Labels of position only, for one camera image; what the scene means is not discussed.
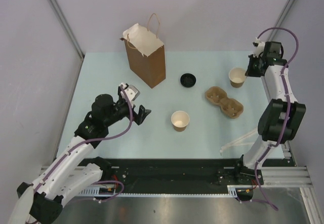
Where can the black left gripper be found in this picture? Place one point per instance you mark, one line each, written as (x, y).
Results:
(138, 117)

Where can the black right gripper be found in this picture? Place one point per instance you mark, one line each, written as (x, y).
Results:
(250, 72)

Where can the brown paper cup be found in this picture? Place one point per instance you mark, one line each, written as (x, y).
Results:
(237, 77)
(180, 120)

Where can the black plastic cup lid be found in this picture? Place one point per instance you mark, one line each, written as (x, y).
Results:
(187, 80)

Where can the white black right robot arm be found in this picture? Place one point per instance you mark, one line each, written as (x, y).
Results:
(283, 115)

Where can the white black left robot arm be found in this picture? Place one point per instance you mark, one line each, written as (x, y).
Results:
(45, 197)

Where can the brown cardboard cup carrier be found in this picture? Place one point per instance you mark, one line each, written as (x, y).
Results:
(228, 106)

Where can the brown paper bag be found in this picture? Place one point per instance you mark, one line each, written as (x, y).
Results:
(145, 53)

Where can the white wrapped straw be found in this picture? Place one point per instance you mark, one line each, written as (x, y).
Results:
(243, 138)
(236, 144)

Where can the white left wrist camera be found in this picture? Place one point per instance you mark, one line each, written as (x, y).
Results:
(129, 92)

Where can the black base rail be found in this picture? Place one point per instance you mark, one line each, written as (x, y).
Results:
(180, 176)

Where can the white slotted cable duct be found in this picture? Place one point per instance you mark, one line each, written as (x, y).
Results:
(93, 191)

